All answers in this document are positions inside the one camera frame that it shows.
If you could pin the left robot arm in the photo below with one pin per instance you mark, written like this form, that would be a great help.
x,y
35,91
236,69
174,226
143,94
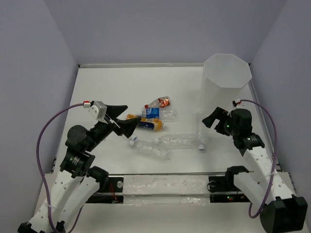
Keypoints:
x,y
77,179

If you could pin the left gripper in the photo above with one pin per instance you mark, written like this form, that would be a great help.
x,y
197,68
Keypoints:
x,y
127,126

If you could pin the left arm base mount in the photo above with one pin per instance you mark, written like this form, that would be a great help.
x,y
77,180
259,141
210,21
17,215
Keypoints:
x,y
112,193

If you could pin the clear bottle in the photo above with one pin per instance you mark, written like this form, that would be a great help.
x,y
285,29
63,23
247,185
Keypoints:
x,y
176,141
148,149
200,131

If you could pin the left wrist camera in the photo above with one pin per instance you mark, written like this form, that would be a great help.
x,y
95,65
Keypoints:
x,y
98,110

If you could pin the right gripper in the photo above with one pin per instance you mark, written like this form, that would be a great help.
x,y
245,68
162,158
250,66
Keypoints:
x,y
221,114

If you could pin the blue label plastic bottle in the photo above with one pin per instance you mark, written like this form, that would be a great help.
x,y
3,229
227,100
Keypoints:
x,y
164,114

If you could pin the red label plastic bottle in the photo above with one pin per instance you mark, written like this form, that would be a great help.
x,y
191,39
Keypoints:
x,y
159,103

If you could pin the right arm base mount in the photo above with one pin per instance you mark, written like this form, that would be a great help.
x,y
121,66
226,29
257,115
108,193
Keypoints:
x,y
221,192

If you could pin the white octagonal plastic bin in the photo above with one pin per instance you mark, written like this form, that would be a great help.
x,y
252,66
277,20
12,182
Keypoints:
x,y
223,78

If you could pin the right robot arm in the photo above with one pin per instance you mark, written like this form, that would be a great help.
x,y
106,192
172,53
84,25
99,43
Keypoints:
x,y
279,209

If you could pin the orange label plastic bottle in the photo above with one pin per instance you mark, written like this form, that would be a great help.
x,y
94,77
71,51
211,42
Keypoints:
x,y
153,124

